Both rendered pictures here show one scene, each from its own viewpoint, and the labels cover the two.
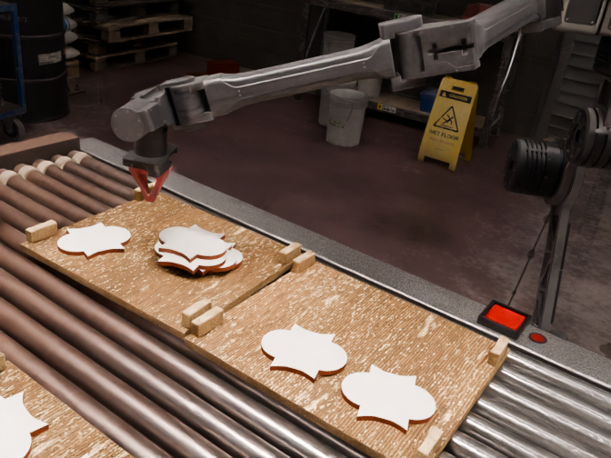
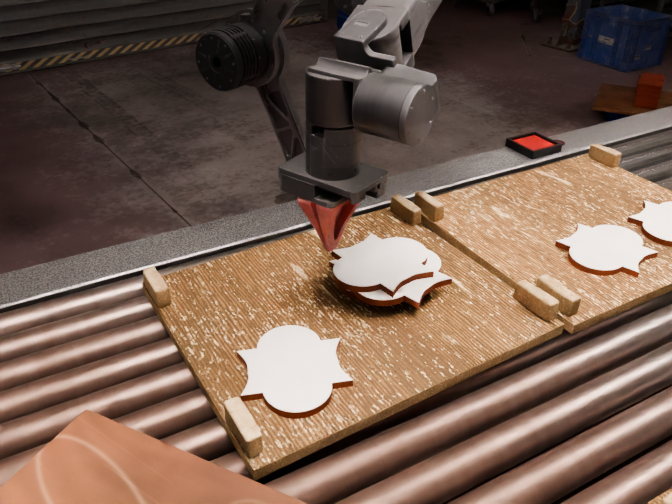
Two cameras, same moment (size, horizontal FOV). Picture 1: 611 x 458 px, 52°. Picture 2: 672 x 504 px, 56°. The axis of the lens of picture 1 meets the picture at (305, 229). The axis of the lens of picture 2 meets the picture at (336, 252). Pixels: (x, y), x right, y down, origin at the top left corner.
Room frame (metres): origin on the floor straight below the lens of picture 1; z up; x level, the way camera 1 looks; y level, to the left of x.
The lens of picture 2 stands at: (0.74, 0.82, 1.42)
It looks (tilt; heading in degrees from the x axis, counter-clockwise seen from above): 33 degrees down; 299
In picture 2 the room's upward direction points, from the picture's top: straight up
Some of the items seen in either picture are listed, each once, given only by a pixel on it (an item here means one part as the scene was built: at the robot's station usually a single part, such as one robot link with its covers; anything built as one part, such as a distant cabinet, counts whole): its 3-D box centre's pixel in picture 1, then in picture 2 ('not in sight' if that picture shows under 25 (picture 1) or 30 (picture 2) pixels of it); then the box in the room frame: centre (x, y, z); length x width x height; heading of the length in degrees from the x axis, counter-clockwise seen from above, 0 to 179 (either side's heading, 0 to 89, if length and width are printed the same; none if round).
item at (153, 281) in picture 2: (145, 192); (156, 286); (1.25, 0.36, 0.95); 0.06 x 0.02 x 0.03; 150
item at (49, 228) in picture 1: (41, 231); (243, 426); (1.02, 0.50, 0.95); 0.06 x 0.02 x 0.03; 150
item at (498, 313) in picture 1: (504, 319); (533, 145); (0.97, -0.38, 0.92); 0.06 x 0.06 x 0.01; 58
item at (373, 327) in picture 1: (352, 346); (582, 224); (0.82, -0.10, 0.93); 0.41 x 0.35 x 0.02; 58
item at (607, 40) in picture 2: not in sight; (623, 37); (1.23, -4.61, 0.19); 0.50 x 0.41 x 0.37; 148
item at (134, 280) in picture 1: (167, 252); (343, 306); (1.04, 0.26, 0.93); 0.41 x 0.35 x 0.02; 60
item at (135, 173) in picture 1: (153, 176); (323, 209); (1.05, 0.29, 1.08); 0.07 x 0.07 x 0.09; 83
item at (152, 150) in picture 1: (151, 142); (333, 152); (1.04, 0.29, 1.15); 0.10 x 0.07 x 0.07; 173
